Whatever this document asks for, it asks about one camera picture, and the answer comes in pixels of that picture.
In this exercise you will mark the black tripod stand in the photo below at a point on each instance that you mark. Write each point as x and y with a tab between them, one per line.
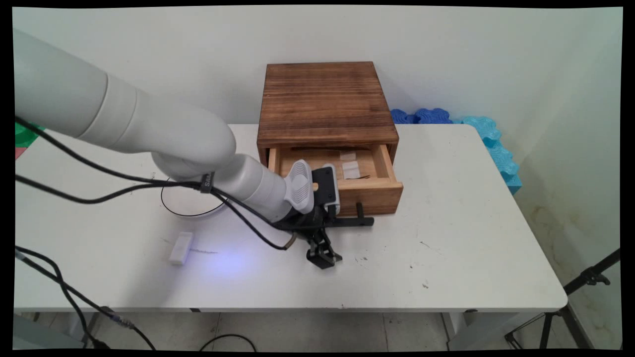
580	287

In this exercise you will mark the small translucent tape piece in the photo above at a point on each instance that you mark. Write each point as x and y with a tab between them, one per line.
348	156

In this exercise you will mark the grey black wrist camera box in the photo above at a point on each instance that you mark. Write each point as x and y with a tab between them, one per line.
326	191

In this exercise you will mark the grey table leg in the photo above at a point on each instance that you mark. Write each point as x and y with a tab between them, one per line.
92	325
454	328

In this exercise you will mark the light blue foam mat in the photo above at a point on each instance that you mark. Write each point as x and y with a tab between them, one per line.
498	153

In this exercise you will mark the green foam mat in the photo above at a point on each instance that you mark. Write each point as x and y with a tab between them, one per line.
24	134

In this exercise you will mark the large translucent tape piece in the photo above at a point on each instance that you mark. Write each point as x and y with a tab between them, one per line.
351	170

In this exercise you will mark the white ribbed wrist mount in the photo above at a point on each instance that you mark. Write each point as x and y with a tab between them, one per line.
299	186

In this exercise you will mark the small white rectangular block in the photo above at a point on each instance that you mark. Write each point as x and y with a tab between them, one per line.
181	248

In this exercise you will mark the pink foam mat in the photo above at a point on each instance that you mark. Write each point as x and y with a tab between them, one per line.
19	152

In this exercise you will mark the brown wooden drawer cabinet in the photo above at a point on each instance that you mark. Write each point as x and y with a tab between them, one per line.
325	99

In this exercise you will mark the dark blue foam mat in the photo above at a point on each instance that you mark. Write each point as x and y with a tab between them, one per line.
421	117

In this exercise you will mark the white plate with black rim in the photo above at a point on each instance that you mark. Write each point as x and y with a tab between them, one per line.
191	204

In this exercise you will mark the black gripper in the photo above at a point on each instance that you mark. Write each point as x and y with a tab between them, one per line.
315	220

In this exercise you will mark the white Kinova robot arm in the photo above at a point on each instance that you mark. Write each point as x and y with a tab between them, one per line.
163	134

